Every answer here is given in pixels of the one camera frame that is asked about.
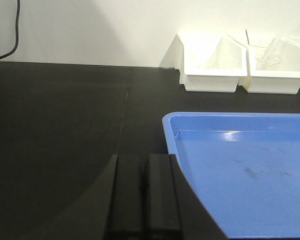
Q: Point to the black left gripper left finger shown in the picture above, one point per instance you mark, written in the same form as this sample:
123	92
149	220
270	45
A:
118	211

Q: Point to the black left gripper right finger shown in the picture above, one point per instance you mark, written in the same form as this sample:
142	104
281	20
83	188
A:
172	210

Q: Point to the blue plastic tray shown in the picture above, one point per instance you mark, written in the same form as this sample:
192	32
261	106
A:
244	168

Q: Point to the white left storage bin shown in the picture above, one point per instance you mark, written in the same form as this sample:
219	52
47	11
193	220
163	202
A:
210	62

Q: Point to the white storage bin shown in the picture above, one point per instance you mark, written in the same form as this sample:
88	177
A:
210	62
283	78

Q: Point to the white middle storage bin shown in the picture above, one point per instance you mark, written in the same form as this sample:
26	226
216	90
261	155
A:
283	78

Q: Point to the clear glass beaker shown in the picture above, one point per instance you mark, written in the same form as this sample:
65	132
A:
271	54

